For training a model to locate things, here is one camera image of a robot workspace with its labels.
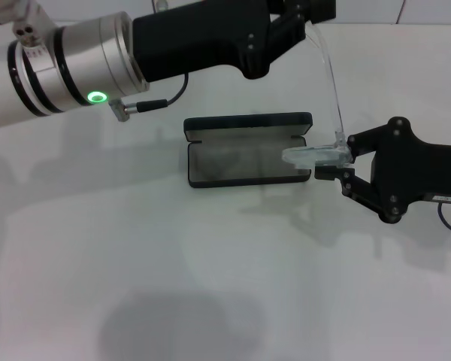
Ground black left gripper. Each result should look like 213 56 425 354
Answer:
132 0 337 82

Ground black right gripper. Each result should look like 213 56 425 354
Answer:
314 116 451 226

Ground clear white glasses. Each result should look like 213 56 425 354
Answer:
281 20 353 170

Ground black glasses case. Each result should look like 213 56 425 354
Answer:
183 111 313 189

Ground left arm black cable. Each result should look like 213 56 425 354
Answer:
110 73 190 122

